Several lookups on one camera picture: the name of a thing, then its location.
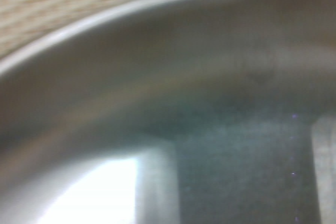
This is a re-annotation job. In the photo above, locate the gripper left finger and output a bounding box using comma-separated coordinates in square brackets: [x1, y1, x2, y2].
[136, 148, 181, 224]

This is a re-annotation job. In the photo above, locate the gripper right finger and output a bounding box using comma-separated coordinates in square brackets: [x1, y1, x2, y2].
[313, 115, 336, 224]

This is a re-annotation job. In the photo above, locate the silver metal plate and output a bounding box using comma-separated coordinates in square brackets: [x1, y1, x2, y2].
[0, 0, 336, 224]

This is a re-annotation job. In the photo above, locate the beige woven placemat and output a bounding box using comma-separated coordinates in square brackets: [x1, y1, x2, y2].
[0, 0, 133, 64]

